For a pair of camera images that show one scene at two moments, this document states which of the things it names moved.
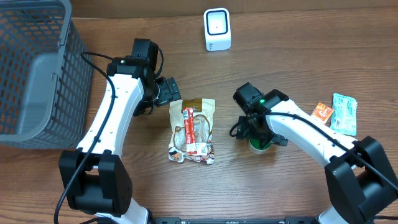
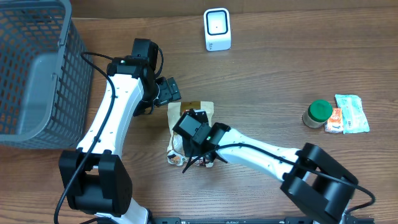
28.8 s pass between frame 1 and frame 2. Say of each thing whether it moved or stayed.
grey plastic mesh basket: stayed
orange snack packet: moved
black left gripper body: stayed
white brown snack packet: stayed
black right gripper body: moved
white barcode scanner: stayed
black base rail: stayed
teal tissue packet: moved
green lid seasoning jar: moved
